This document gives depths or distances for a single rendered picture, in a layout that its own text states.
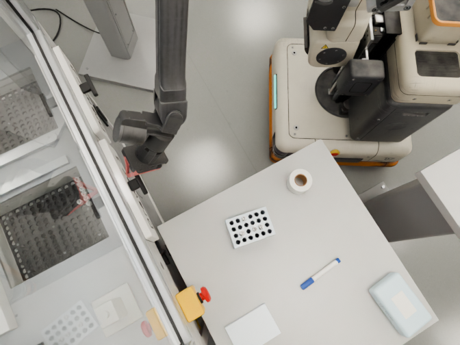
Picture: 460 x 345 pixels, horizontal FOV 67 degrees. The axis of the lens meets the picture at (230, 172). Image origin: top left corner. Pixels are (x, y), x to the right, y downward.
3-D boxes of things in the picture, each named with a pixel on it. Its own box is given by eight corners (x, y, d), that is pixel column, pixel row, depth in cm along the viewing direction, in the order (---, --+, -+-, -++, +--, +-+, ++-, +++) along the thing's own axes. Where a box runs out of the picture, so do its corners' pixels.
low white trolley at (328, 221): (279, 188, 185) (321, 137, 111) (344, 296, 172) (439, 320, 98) (181, 242, 176) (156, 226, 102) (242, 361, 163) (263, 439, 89)
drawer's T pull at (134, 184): (136, 169, 92) (135, 168, 91) (148, 193, 91) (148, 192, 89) (124, 175, 92) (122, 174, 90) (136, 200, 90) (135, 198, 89)
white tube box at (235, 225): (263, 208, 105) (265, 206, 101) (274, 235, 103) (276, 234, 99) (224, 221, 103) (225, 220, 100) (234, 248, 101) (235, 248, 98)
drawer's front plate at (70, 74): (72, 66, 108) (57, 44, 97) (111, 144, 102) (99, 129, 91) (67, 68, 108) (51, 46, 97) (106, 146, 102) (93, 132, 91)
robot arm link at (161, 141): (178, 140, 78) (174, 120, 81) (148, 135, 74) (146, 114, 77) (165, 156, 83) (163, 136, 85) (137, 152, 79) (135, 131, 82)
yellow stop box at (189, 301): (195, 283, 91) (193, 284, 84) (208, 309, 89) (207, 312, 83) (177, 293, 90) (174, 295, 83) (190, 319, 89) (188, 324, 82)
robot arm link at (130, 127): (186, 115, 73) (175, 94, 79) (133, 103, 67) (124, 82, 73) (167, 159, 79) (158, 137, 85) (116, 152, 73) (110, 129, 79)
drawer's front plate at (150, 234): (115, 150, 102) (103, 137, 91) (159, 239, 96) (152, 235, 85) (109, 153, 101) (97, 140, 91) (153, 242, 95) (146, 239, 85)
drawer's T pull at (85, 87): (88, 74, 99) (87, 72, 97) (99, 96, 97) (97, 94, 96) (77, 80, 98) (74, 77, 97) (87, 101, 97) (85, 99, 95)
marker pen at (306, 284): (336, 257, 102) (338, 257, 100) (339, 262, 101) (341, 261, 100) (299, 285, 99) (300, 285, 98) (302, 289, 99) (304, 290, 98)
